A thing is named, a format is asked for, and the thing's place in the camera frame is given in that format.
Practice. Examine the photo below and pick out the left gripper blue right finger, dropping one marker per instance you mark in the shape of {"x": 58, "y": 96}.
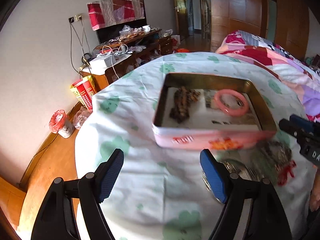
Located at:
{"x": 216, "y": 174}

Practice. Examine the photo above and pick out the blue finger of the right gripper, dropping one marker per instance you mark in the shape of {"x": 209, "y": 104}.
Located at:
{"x": 302, "y": 123}
{"x": 292, "y": 127}

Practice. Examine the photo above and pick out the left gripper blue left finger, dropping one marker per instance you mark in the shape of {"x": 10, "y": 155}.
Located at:
{"x": 107, "y": 174}

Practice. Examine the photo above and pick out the red cord coin charm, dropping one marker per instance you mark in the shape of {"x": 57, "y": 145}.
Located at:
{"x": 285, "y": 172}

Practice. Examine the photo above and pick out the pink bangle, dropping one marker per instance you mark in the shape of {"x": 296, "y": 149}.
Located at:
{"x": 231, "y": 102}

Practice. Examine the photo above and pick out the white green-patterned bed sheet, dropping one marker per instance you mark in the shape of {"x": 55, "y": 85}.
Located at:
{"x": 160, "y": 193}

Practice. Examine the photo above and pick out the pink metal tin box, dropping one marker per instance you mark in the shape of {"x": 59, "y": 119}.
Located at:
{"x": 186, "y": 116}

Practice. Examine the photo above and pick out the clear plastic bag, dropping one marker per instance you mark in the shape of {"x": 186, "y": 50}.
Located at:
{"x": 81, "y": 116}

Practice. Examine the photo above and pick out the white bin with red bag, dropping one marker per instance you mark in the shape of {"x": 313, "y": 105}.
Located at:
{"x": 60, "y": 124}

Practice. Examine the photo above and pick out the red yellow carton box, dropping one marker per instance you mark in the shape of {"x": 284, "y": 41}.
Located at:
{"x": 84, "y": 89}

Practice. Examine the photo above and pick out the pink patchwork quilt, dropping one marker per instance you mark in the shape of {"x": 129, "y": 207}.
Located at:
{"x": 276, "y": 60}

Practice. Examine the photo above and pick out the wooden wardrobe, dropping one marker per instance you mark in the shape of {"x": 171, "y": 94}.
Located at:
{"x": 284, "y": 22}

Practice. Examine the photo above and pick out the white box on cabinet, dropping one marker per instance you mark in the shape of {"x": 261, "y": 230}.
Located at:
{"x": 103, "y": 62}

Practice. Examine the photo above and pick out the wooden TV cabinet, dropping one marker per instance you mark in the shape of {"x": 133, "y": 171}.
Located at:
{"x": 127, "y": 55}

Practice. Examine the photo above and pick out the television with patchwork cover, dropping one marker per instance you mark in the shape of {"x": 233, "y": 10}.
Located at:
{"x": 108, "y": 17}

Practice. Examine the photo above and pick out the wooden door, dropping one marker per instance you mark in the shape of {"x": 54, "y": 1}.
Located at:
{"x": 181, "y": 14}

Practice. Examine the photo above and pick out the wall power socket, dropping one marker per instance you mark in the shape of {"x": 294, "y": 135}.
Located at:
{"x": 75, "y": 18}

